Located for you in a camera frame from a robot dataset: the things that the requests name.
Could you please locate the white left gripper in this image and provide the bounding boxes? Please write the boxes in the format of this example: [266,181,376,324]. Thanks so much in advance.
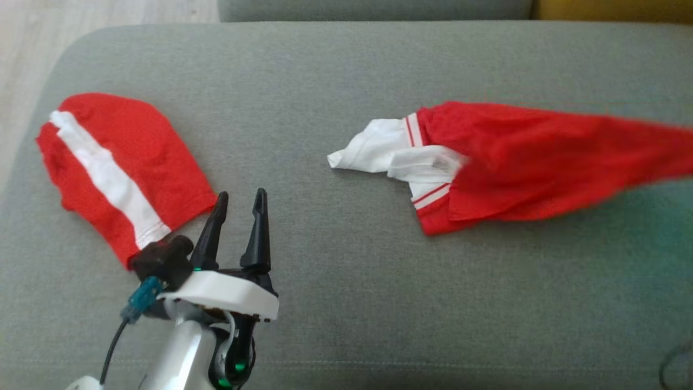
[172,188,280,321]

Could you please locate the red shorts with white stripe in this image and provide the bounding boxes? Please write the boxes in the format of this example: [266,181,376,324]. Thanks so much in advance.
[35,92,218,270]

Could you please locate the red basketball jersey white trim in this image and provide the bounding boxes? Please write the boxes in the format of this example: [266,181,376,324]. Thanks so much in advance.
[327,100,693,237]

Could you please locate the grey sofa seat cushion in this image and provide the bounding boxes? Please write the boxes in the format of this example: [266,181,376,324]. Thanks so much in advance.
[0,21,693,390]

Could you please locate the grey sofa back cushion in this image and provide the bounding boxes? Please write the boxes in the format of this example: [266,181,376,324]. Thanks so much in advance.
[217,0,535,23]

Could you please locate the yellow sofa cushion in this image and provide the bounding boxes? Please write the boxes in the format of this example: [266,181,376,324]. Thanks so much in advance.
[532,0,693,25]

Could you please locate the teal left cable connector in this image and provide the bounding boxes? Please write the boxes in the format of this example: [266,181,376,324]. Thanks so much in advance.
[120,276,164,324]

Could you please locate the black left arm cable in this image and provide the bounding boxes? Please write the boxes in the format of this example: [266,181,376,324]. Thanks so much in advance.
[100,318,130,386]

